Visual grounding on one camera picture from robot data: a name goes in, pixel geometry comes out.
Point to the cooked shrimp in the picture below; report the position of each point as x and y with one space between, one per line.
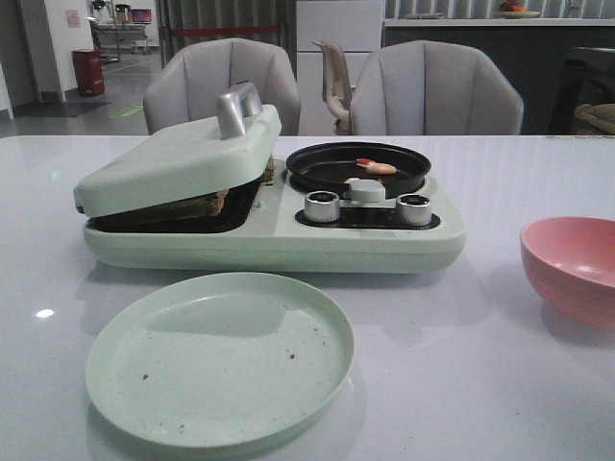
376 168

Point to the bread slice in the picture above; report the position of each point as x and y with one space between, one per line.
268 174
206 205

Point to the green breakfast maker lid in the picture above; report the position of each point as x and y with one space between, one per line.
180 162

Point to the pink bowl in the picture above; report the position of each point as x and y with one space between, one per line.
569 261

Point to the green breakfast maker base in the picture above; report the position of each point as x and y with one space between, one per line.
272 240

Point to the left silver control knob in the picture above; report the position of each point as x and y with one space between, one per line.
322 207

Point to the silver control knob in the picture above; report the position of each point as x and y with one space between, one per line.
322 207
413 210

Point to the black round frying pan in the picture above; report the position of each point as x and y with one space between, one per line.
328 166

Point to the right silver control knob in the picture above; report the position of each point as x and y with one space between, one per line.
413 210

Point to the beige plastic chair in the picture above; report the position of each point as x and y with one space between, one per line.
337 91

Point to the green round plate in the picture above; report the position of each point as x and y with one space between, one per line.
222 361

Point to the right grey upholstered chair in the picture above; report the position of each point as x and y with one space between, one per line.
425 87

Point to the grey upholstered chair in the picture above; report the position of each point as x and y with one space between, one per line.
425 87
189 85

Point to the left grey upholstered chair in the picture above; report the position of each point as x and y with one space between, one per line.
189 85

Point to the white cabinet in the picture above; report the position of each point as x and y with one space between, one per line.
356 27

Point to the red trash bin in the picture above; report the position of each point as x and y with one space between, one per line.
88 72

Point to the fruit bowl on counter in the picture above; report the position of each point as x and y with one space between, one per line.
512 9

